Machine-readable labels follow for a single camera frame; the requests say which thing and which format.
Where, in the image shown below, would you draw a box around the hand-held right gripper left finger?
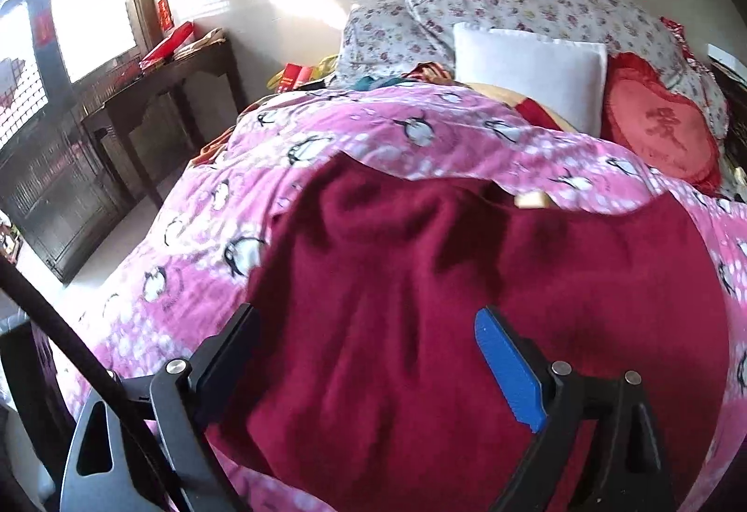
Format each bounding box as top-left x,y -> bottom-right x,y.
60,303 -> 261,512

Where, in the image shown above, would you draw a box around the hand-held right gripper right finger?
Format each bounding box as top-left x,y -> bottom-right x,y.
474,305 -> 681,512

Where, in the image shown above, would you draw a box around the dark red sweater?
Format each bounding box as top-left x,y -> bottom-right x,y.
204,153 -> 733,512

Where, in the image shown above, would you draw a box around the pink penguin print blanket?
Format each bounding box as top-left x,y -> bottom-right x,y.
58,83 -> 747,512

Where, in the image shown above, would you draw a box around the orange cloth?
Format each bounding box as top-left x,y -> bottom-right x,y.
192,127 -> 235,170

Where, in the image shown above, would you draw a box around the yellow sheet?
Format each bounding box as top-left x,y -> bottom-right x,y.
467,80 -> 585,133

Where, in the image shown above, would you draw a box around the dark wooden side table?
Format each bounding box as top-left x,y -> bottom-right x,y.
82,36 -> 249,209

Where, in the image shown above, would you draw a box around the red heart cushion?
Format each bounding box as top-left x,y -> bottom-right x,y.
600,52 -> 725,193

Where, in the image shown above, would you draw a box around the red paper packet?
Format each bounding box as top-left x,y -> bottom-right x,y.
274,64 -> 316,93

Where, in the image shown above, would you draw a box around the white pillow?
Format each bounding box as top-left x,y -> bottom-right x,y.
452,21 -> 609,136

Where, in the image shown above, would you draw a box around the yellow plastic bag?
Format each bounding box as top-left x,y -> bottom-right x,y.
267,53 -> 340,92

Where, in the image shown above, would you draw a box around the teal cloth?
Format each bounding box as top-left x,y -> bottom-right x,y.
344,74 -> 410,92

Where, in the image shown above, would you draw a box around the tan papers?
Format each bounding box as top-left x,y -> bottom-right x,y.
175,28 -> 227,61

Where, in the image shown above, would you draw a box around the long red box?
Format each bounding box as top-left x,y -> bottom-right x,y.
140,21 -> 196,70

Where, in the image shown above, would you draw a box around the floral pillow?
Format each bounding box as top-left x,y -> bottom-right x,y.
340,1 -> 457,86

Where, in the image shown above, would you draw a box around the carved dark wooden headboard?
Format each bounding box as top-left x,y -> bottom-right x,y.
709,57 -> 747,151

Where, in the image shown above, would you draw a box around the large floral quilt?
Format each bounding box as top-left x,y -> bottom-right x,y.
405,0 -> 730,139

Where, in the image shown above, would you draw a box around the lattice window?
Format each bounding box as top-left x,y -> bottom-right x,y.
0,0 -> 147,151

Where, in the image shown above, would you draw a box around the red ruffled cloth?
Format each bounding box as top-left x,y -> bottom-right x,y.
659,15 -> 697,61

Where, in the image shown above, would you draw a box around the black cable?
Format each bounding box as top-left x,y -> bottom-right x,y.
0,254 -> 188,512

